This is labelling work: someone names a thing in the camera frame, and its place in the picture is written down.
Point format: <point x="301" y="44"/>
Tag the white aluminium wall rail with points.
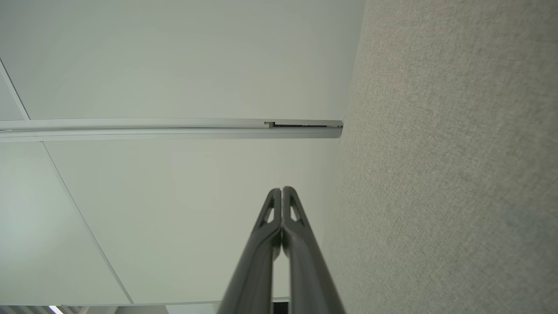
<point x="130" y="129"/>

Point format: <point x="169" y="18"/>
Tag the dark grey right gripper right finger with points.
<point x="309" y="283"/>

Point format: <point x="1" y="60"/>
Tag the grey fabric sofa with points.
<point x="436" y="174"/>

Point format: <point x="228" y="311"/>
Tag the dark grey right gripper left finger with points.
<point x="250" y="279"/>

